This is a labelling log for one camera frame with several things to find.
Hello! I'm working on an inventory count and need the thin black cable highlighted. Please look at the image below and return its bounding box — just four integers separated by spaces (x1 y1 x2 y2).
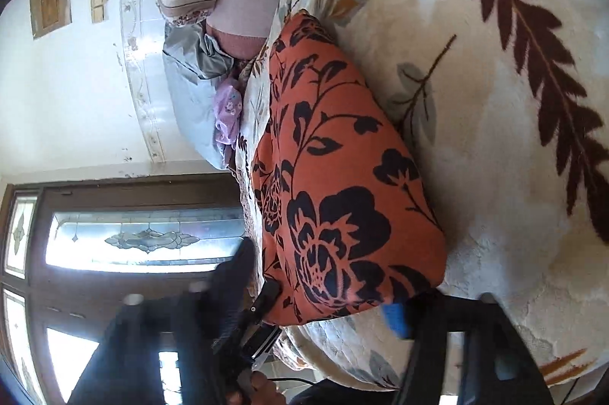
269 378 329 387

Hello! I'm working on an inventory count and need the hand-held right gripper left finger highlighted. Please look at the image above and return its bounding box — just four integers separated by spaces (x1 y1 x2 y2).
67 238 258 405

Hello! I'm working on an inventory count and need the wooden door with stained glass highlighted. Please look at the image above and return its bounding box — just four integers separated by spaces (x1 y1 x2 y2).
0 174 253 405

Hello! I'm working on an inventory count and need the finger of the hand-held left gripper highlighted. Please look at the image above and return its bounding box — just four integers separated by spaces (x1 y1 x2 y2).
251 279 285 326

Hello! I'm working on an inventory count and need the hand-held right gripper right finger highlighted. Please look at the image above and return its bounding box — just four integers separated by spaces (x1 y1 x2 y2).
381 290 555 405

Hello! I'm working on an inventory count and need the purple cloth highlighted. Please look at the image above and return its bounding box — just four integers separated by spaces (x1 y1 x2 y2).
213 79 244 149

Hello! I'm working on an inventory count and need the orange floral cloth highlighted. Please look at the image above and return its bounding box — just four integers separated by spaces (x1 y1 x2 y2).
250 10 448 325

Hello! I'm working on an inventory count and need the person's left hand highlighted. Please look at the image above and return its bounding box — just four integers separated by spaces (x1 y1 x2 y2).
225 369 287 405

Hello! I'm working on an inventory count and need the grey-blue cloth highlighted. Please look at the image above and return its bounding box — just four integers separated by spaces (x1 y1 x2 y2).
162 22 239 170

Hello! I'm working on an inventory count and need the cream leaf-print blanket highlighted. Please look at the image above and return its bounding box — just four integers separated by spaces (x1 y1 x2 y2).
228 0 609 389

